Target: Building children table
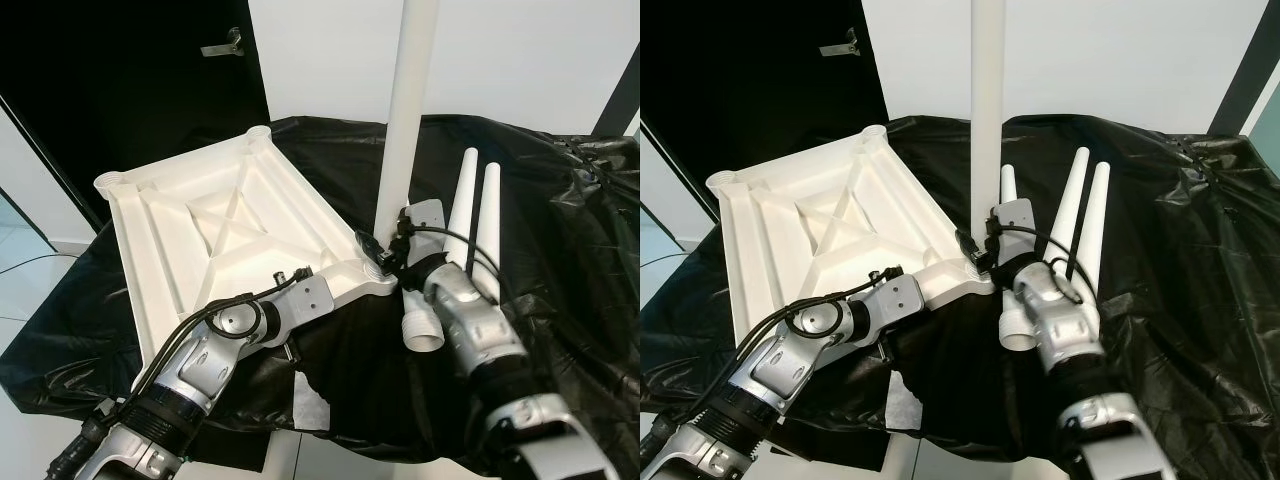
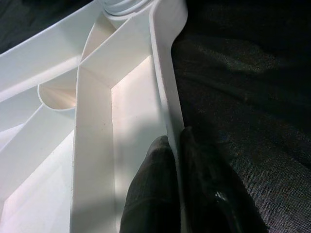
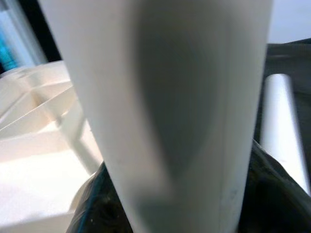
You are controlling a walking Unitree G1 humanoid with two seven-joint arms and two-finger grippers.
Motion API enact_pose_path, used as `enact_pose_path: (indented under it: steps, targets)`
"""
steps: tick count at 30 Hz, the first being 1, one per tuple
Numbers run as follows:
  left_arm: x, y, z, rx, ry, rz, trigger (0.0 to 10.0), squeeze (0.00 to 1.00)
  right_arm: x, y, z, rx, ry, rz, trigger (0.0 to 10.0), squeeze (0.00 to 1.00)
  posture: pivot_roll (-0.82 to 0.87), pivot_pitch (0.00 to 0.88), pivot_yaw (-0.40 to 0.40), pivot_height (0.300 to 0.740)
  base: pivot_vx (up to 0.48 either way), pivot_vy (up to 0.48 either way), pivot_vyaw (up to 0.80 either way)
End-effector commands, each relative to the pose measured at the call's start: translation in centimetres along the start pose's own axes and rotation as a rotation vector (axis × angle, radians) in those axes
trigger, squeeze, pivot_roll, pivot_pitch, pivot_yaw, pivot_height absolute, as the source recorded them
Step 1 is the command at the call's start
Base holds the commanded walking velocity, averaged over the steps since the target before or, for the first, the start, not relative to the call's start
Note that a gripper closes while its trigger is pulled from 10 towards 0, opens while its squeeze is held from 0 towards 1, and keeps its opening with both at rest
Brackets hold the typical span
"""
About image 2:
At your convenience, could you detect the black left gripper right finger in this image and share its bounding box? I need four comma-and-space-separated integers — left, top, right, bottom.
178, 126, 268, 233

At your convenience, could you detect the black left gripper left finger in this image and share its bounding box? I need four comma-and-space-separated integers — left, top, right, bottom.
116, 135, 186, 233

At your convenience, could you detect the black plastic cover sheet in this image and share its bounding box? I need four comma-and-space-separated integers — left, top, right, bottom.
0, 0, 311, 233

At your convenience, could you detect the white plastic children table top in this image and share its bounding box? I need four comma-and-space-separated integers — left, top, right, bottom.
0, 0, 189, 233

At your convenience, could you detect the white tapered table leg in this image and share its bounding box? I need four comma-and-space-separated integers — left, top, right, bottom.
103, 0, 156, 19

